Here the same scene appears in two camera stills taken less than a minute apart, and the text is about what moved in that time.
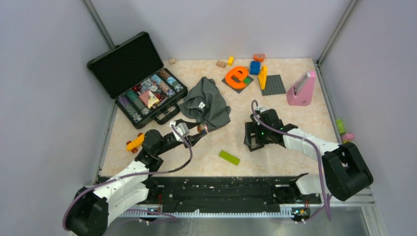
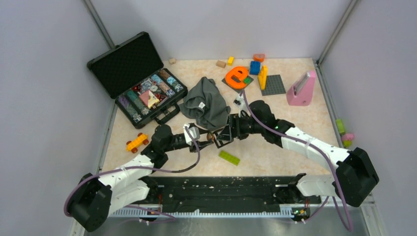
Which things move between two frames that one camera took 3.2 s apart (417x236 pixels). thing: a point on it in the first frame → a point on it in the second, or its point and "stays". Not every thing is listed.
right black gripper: (253, 127) → (235, 121)
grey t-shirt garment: (204, 103) stays
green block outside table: (340, 126) stays
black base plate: (179, 193) stays
